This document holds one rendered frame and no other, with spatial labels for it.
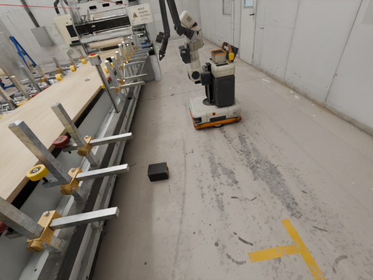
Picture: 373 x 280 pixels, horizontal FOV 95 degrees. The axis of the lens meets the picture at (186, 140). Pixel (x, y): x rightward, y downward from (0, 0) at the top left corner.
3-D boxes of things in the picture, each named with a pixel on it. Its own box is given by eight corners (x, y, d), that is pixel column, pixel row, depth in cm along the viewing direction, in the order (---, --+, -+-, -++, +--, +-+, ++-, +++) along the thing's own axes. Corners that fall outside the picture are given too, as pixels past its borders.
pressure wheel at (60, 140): (65, 159, 104) (54, 144, 97) (61, 154, 109) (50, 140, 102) (79, 151, 109) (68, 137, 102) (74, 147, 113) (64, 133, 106)
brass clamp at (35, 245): (64, 215, 74) (56, 209, 71) (47, 250, 63) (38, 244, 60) (49, 218, 74) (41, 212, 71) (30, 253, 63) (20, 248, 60)
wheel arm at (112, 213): (120, 211, 71) (116, 205, 68) (119, 219, 68) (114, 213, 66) (17, 231, 71) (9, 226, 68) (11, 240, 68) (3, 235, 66)
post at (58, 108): (101, 166, 116) (59, 100, 87) (100, 170, 113) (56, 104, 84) (96, 167, 116) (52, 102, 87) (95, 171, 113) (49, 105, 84)
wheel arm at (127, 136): (134, 136, 109) (131, 131, 107) (132, 140, 107) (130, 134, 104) (66, 150, 109) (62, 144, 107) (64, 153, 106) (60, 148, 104)
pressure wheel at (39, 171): (38, 191, 86) (20, 176, 79) (47, 179, 92) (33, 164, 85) (52, 190, 85) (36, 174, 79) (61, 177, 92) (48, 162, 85)
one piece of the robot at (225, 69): (224, 97, 280) (223, 39, 229) (235, 113, 236) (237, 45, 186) (203, 101, 280) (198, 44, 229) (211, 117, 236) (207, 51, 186)
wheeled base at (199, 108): (228, 103, 291) (227, 88, 276) (241, 121, 241) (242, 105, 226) (189, 110, 292) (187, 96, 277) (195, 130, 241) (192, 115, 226)
